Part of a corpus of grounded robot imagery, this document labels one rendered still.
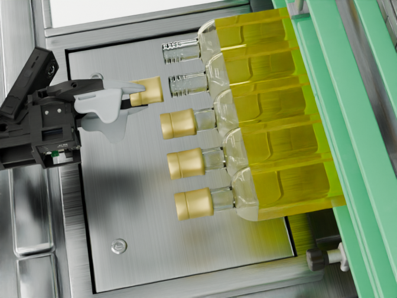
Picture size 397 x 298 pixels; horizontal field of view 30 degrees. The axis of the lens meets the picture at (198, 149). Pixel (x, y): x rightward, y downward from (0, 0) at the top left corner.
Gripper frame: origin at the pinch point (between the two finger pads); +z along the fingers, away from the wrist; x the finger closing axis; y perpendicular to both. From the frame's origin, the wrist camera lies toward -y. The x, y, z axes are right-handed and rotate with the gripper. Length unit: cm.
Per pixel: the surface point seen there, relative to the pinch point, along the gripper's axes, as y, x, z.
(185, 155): 11.2, 1.9, 5.0
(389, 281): 32.6, 7.4, 23.7
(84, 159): 2.1, -12.6, -9.2
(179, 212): 18.7, 2.0, 3.0
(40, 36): -23.5, -15.9, -14.5
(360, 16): 2.6, 13.4, 27.7
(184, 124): 6.7, 1.6, 5.5
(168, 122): 6.2, 1.8, 3.5
